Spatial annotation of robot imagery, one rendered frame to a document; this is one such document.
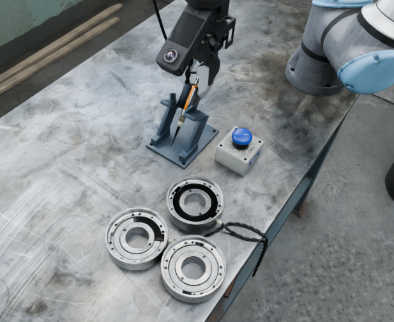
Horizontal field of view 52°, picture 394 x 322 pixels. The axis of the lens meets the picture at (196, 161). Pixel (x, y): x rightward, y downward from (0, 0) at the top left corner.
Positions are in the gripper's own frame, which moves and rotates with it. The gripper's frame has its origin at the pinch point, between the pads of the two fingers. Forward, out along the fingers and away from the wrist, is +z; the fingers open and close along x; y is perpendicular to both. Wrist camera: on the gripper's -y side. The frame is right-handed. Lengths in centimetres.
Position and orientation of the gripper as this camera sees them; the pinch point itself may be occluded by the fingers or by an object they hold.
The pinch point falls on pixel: (192, 91)
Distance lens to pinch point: 78.4
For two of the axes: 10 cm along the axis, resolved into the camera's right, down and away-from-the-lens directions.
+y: 5.7, -6.3, 5.3
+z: -0.5, 6.2, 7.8
